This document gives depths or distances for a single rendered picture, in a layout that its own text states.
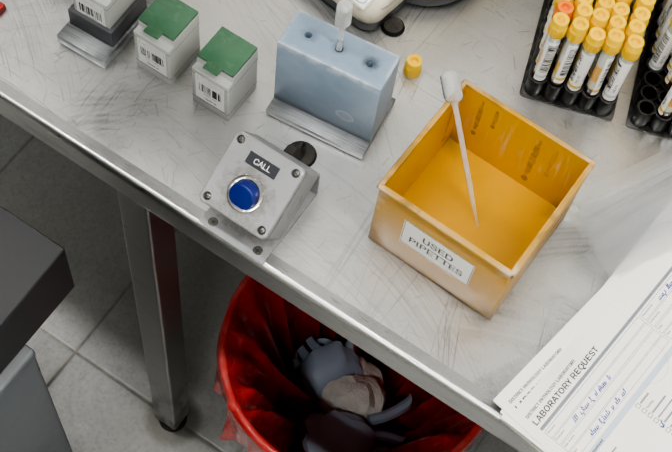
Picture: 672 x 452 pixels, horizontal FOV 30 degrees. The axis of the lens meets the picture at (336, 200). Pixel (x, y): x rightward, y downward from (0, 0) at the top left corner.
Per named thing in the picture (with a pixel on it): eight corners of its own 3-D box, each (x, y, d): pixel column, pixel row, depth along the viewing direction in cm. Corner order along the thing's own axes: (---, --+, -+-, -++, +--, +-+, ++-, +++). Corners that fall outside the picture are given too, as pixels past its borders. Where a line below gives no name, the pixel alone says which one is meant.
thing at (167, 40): (136, 65, 118) (131, 23, 112) (167, 31, 120) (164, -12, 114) (171, 86, 117) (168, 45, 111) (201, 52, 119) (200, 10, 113)
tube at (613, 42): (598, 100, 119) (629, 34, 110) (588, 112, 119) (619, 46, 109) (583, 90, 120) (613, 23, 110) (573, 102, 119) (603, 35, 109)
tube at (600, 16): (570, 92, 119) (600, 24, 110) (560, 79, 120) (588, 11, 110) (584, 84, 120) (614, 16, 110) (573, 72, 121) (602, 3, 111)
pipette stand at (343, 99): (265, 114, 116) (268, 54, 107) (300, 59, 119) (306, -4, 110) (361, 160, 115) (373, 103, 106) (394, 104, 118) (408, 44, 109)
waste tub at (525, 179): (363, 238, 111) (375, 185, 102) (446, 135, 117) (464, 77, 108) (489, 324, 108) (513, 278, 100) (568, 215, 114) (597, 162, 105)
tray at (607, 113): (611, 122, 119) (619, 109, 117) (518, 95, 119) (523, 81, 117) (643, -19, 127) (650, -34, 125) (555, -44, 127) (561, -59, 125)
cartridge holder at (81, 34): (58, 43, 118) (53, 21, 115) (114, -21, 122) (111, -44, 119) (105, 70, 117) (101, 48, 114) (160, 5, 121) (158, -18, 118)
